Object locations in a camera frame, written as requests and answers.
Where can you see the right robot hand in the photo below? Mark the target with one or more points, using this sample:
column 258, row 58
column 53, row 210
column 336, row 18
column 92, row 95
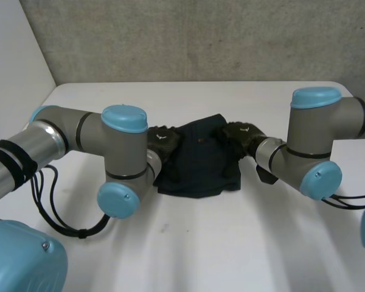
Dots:
column 243, row 134

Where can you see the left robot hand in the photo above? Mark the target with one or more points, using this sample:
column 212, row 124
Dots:
column 164, row 140

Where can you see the dark blue shorts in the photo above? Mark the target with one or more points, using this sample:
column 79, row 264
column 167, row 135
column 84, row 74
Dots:
column 200, row 161

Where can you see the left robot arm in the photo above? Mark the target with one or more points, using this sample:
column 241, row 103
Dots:
column 88, row 130

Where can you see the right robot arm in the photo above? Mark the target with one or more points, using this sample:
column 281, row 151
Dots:
column 316, row 130

